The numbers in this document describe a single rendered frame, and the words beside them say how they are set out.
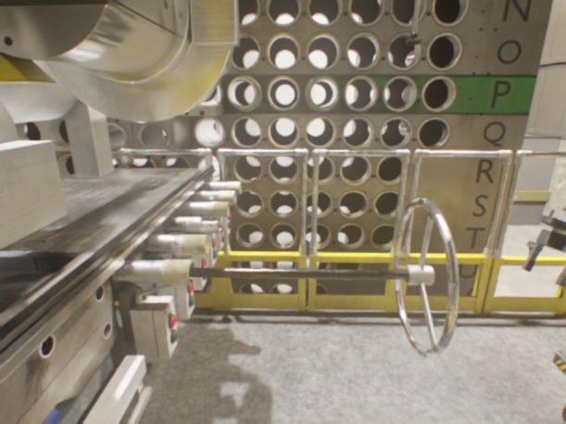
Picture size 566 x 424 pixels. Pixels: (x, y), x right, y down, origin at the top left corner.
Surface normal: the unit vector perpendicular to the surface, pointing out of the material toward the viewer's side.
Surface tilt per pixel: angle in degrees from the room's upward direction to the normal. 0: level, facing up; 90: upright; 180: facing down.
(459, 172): 90
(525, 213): 90
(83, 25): 90
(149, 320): 90
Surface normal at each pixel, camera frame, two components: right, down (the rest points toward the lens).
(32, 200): 1.00, 0.01
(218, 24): -0.03, 0.32
